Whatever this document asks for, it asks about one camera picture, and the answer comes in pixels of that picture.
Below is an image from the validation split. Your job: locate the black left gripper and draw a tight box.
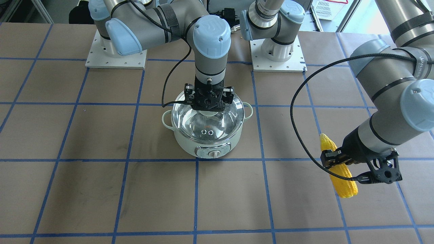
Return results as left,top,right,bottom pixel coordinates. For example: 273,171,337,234
320,127,380,169

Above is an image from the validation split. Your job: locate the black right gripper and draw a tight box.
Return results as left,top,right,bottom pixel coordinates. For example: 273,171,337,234
184,78,234,112

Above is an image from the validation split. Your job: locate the yellow corn cob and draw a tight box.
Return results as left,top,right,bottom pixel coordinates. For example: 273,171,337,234
319,133,358,198

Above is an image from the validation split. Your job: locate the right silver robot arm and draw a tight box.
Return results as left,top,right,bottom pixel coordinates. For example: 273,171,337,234
88,0,235,112

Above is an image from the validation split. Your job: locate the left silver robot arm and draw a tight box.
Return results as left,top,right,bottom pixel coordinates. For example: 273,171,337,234
324,0,433,167

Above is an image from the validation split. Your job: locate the light green electric pot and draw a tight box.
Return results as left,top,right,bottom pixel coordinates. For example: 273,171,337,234
161,95,254,159

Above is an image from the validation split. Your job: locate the white plastic basket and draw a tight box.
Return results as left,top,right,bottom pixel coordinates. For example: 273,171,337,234
313,0,349,20

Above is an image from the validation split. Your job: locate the black braided cable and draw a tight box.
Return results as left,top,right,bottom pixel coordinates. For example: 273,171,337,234
290,47,416,182

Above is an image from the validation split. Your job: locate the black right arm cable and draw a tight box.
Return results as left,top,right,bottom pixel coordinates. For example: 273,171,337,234
127,0,199,108

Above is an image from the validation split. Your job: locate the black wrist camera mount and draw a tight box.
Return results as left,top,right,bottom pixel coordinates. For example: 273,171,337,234
356,148,402,184

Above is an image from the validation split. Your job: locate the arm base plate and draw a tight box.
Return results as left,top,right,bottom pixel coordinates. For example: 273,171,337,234
249,36,307,73
85,31,147,69

